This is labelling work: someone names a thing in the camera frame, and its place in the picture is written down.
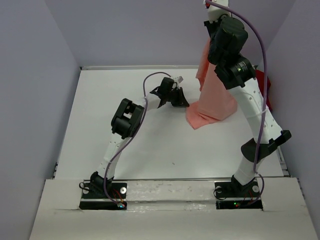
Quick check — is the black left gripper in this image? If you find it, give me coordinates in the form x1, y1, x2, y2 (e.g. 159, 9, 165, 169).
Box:
165, 87, 189, 108

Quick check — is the pink t shirt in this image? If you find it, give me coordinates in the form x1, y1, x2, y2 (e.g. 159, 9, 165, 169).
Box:
186, 40, 238, 130

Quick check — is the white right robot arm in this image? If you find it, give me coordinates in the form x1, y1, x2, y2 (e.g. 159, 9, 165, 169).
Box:
204, 13, 292, 196

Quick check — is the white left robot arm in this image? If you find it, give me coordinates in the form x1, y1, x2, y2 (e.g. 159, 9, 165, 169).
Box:
90, 75, 190, 198

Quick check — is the red t shirt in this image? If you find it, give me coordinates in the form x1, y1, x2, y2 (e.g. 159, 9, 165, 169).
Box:
254, 70, 274, 111

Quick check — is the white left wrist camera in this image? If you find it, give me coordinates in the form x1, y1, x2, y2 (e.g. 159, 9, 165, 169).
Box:
173, 76, 184, 84

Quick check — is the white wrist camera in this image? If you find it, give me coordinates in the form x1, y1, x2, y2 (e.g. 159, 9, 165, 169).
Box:
173, 76, 184, 84
203, 0, 231, 22

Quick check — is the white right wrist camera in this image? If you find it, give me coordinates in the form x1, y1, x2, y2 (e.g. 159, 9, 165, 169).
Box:
203, 0, 231, 22

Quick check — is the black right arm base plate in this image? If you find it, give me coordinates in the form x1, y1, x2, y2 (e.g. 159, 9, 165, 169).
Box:
213, 180, 263, 210

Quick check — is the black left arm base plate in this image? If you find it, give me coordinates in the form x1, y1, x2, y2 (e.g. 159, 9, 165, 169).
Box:
78, 181, 128, 211

